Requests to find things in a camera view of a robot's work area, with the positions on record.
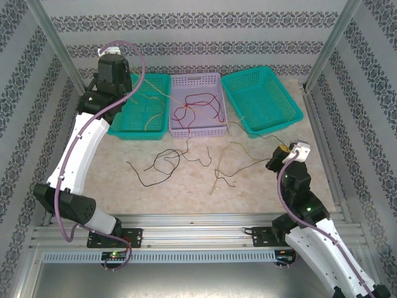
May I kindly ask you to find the teal plastic basket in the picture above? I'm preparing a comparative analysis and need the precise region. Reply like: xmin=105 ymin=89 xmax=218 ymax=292
xmin=220 ymin=65 xmax=305 ymax=139
xmin=107 ymin=73 xmax=173 ymax=142

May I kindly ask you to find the red cable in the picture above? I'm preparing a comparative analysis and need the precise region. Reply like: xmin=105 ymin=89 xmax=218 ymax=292
xmin=185 ymin=92 xmax=226 ymax=124
xmin=185 ymin=98 xmax=218 ymax=120
xmin=172 ymin=104 xmax=196 ymax=131

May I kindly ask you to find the lavender plastic basket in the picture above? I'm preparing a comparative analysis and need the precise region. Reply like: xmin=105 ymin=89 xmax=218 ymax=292
xmin=167 ymin=73 xmax=230 ymax=140

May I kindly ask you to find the grey metal sheet panel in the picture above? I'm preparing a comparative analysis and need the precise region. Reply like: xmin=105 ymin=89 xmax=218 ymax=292
xmin=18 ymin=262 xmax=342 ymax=298

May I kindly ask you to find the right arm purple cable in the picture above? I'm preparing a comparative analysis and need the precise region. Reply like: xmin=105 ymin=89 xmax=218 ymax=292
xmin=277 ymin=151 xmax=378 ymax=298

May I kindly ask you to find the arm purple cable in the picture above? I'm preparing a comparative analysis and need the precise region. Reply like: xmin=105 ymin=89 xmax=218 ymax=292
xmin=54 ymin=40 xmax=146 ymax=269
xmin=277 ymin=151 xmax=378 ymax=298

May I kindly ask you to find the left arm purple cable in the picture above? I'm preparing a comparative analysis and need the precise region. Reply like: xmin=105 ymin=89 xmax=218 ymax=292
xmin=54 ymin=40 xmax=146 ymax=269

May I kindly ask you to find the aluminium side rail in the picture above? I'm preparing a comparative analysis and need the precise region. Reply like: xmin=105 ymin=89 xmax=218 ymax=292
xmin=302 ymin=86 xmax=364 ymax=230
xmin=42 ymin=88 xmax=91 ymax=227

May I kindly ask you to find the aluminium frame post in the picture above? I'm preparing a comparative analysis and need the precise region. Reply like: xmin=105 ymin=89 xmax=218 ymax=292
xmin=305 ymin=0 xmax=363 ymax=91
xmin=26 ymin=0 xmax=90 ymax=94

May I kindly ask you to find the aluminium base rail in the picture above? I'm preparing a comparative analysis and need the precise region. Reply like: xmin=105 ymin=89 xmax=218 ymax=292
xmin=29 ymin=212 xmax=367 ymax=251

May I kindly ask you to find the white slotted cable duct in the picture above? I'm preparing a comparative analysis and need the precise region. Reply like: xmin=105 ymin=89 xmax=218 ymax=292
xmin=42 ymin=249 xmax=277 ymax=264

